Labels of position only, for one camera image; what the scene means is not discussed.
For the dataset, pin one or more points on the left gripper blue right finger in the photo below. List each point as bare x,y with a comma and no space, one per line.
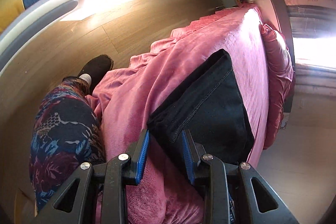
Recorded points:
233,193

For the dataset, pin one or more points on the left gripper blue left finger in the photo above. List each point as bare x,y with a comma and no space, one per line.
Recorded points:
97,193

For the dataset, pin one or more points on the black pants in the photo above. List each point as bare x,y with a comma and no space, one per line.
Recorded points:
209,105

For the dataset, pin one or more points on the floral patterned trouser leg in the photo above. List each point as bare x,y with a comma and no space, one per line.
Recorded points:
66,133

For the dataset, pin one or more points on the pink bed sheet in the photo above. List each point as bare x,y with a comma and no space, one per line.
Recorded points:
125,98

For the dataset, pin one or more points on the crumpled red duvet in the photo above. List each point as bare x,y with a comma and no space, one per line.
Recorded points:
280,77

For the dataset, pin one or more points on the black shoe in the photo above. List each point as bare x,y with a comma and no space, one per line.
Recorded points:
95,70

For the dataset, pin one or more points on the patterned right curtain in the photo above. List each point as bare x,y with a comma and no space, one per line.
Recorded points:
311,79

